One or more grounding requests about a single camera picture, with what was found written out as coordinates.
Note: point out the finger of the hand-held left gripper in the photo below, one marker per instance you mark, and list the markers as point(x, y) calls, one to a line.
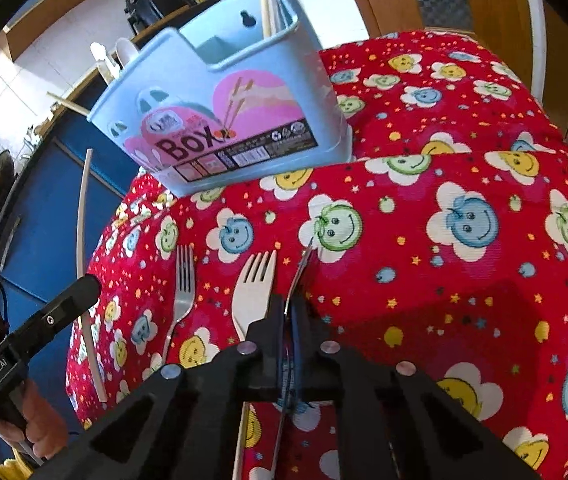
point(64, 305)

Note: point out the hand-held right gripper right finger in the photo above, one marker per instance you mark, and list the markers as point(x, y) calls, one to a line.
point(309, 355)

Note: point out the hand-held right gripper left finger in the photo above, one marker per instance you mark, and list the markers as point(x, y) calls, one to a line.
point(264, 345)

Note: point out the stainless steel table knife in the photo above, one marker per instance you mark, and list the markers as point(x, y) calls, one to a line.
point(300, 272)

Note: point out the white chopstick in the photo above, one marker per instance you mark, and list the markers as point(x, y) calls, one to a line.
point(80, 220)

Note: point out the wooden chopstick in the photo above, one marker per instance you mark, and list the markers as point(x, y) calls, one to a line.
point(66, 103)
point(264, 5)

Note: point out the light blue utensil holder box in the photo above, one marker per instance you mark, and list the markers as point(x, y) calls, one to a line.
point(264, 110)

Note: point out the white utensils in box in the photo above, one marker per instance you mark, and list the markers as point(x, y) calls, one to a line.
point(100, 62)

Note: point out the person's left hand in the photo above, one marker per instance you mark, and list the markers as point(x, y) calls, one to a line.
point(41, 420)

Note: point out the beige plastic fork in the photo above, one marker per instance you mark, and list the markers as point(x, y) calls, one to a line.
point(256, 290)

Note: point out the yellow cloth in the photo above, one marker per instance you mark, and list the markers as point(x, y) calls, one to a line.
point(11, 470)

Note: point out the stainless steel fork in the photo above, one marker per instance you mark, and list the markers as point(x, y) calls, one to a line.
point(184, 300)

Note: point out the blue cabinet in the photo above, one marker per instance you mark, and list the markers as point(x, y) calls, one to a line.
point(39, 200)

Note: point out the red smiley-flower printed cloth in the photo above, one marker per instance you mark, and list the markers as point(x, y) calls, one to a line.
point(414, 285)

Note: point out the black air fryer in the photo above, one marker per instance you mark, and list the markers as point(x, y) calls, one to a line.
point(146, 2)

